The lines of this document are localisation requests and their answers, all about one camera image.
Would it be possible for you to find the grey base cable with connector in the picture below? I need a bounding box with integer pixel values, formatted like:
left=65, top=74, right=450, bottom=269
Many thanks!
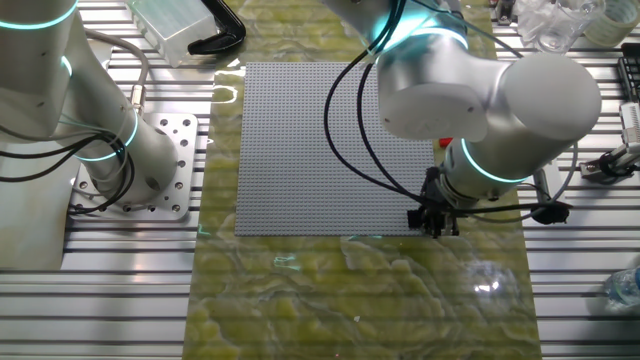
left=82, top=27, right=152, bottom=117

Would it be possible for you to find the translucent plastic box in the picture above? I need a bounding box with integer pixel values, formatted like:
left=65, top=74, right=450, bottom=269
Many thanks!
left=123, top=0, right=220, bottom=69

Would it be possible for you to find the black Lego plate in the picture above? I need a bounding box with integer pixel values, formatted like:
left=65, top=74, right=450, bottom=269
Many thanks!
left=406, top=208, right=428, bottom=231

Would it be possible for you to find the black base cable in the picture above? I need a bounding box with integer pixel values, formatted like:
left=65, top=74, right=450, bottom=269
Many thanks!
left=0, top=127, right=137, bottom=217

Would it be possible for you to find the large grey Lego baseplate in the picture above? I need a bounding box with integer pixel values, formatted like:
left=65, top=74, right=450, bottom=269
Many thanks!
left=234, top=61, right=444, bottom=238

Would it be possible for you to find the green marble pattern mat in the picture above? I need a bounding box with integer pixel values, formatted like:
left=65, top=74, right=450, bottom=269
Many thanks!
left=181, top=0, right=544, bottom=360

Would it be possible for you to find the clear tape roll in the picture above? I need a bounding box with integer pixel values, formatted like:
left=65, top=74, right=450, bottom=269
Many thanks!
left=583, top=0, right=640, bottom=49

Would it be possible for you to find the black C-clamp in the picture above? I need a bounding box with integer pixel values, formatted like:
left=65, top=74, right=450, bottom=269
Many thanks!
left=186, top=0, right=248, bottom=57

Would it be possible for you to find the metal camera mount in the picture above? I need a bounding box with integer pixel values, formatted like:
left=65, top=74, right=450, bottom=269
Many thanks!
left=578, top=142, right=640, bottom=182

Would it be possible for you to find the clear plastic cup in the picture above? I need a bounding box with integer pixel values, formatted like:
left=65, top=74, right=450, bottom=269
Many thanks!
left=516, top=0, right=607, bottom=55

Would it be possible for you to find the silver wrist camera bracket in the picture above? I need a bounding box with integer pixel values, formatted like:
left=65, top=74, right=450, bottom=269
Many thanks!
left=531, top=167, right=555, bottom=205

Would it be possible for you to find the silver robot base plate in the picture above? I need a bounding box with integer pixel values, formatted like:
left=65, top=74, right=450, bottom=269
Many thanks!
left=66, top=112, right=200, bottom=223

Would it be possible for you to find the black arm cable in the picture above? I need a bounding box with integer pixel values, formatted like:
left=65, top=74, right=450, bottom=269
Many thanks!
left=322, top=0, right=572, bottom=226
left=355, top=54, right=431, bottom=206

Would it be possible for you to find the black keyboard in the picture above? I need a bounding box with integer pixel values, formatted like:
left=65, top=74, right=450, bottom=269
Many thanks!
left=617, top=42, right=640, bottom=101

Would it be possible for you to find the clear water bottle blue cap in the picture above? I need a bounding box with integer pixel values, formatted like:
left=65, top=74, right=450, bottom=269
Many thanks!
left=602, top=266, right=640, bottom=308

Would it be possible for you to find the grey depth camera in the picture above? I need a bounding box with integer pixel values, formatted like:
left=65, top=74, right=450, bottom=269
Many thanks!
left=618, top=101, right=640, bottom=147

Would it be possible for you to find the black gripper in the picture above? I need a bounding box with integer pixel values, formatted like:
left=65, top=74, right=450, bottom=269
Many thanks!
left=419, top=167, right=461, bottom=240

